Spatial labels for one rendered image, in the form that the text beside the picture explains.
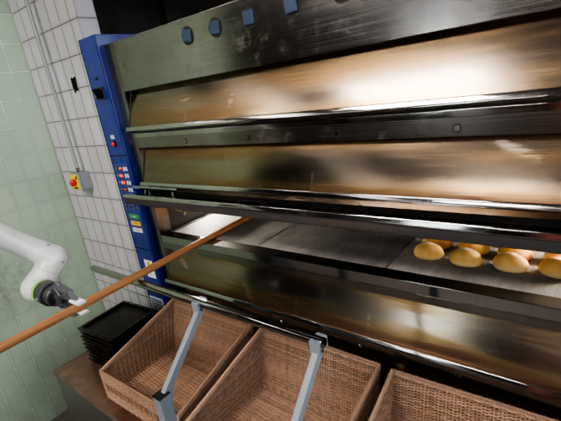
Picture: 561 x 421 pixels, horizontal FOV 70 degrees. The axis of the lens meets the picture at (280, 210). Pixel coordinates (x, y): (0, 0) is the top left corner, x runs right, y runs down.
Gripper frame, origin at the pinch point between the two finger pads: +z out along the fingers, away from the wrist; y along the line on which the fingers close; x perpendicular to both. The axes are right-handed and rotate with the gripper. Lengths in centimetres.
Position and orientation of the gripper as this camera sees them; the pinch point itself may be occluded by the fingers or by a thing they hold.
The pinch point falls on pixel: (78, 306)
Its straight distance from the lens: 160.9
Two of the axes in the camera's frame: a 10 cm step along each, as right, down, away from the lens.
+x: -5.9, 3.3, -7.4
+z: 8.0, 0.7, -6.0
